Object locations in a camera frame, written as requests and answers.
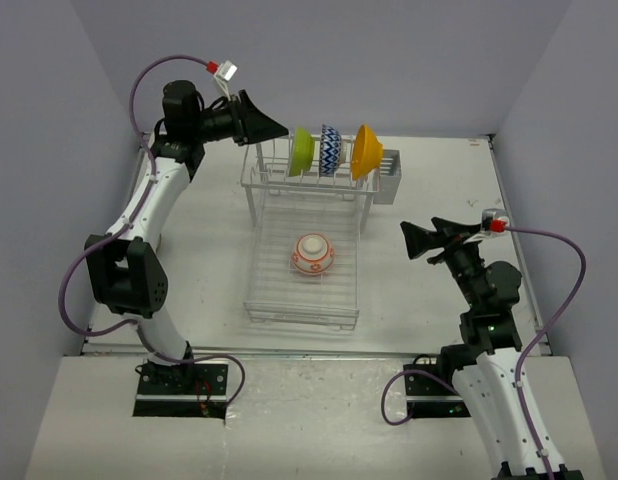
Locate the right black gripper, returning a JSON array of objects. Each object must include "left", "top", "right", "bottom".
[{"left": 400, "top": 217, "right": 483, "bottom": 309}]

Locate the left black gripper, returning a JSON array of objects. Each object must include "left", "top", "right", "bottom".
[{"left": 191, "top": 89, "right": 287, "bottom": 146}]

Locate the blue zigzag patterned bowl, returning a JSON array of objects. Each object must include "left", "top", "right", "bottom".
[{"left": 319, "top": 124, "right": 343, "bottom": 176}]

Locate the yellow plastic bowl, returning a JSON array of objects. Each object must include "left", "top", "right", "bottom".
[{"left": 350, "top": 124, "right": 383, "bottom": 181}]

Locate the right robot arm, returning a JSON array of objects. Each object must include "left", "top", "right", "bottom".
[{"left": 400, "top": 209, "right": 583, "bottom": 479}]

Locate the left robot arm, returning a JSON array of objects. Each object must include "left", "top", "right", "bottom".
[{"left": 85, "top": 80, "right": 288, "bottom": 393}]

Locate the grey cutlery holder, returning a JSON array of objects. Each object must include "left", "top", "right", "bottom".
[{"left": 373, "top": 149, "right": 402, "bottom": 205}]

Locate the orange white upturned bowl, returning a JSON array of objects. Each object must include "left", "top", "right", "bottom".
[{"left": 290, "top": 232, "right": 336, "bottom": 276}]

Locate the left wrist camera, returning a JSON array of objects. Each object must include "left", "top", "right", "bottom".
[{"left": 215, "top": 60, "right": 237, "bottom": 82}]

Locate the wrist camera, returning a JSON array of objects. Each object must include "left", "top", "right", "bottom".
[
  {"left": 481, "top": 208, "right": 510, "bottom": 234},
  {"left": 215, "top": 60, "right": 237, "bottom": 82}
]

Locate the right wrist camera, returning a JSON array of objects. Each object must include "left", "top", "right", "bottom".
[{"left": 481, "top": 208, "right": 510, "bottom": 234}]

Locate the white wire dish rack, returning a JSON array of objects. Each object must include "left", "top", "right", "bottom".
[{"left": 240, "top": 137, "right": 380, "bottom": 330}]

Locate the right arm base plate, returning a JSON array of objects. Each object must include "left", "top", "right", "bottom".
[{"left": 404, "top": 374, "right": 470, "bottom": 419}]

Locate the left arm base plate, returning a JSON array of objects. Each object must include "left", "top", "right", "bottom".
[{"left": 133, "top": 362, "right": 229, "bottom": 420}]

